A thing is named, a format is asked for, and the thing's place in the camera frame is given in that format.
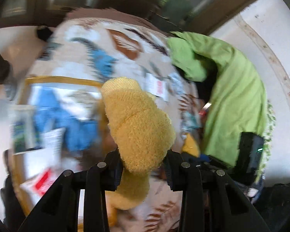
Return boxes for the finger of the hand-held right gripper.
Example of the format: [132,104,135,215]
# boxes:
[184,153,235,170]

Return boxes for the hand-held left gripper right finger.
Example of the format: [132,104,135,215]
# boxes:
[163,150,271,232]

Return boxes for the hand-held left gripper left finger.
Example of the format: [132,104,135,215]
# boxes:
[18,148,123,232]

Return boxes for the teal tissue pack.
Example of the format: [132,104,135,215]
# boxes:
[181,112,203,136]

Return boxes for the yellow fluffy towel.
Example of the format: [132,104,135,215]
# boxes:
[97,77,176,211]

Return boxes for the white text packet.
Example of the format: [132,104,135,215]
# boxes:
[42,128,66,160]

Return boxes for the white bag red label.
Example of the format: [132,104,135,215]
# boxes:
[19,168,57,206]

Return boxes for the landscape print sachet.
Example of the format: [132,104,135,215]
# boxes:
[12,109,43,154]

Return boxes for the yellow-rimmed white box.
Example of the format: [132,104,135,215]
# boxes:
[11,76,119,225]

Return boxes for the yellow packet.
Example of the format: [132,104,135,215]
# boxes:
[184,134,200,157]

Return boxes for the green leaf print cloth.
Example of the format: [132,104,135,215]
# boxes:
[263,101,276,172]

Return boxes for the small red item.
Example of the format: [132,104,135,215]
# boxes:
[200,101,212,116]

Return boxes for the green quilt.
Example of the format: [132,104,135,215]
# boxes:
[166,31,267,168]

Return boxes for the small white packet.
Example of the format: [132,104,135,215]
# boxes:
[170,74,184,95]

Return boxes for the rolled blue cloth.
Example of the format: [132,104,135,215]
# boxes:
[91,49,118,78]

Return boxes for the leaf print blanket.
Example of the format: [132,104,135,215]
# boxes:
[26,8,208,232]

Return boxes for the black sandal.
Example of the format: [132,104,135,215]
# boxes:
[36,25,54,41]

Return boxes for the wooden glass cabinet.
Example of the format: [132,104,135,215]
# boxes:
[0,0,276,34]

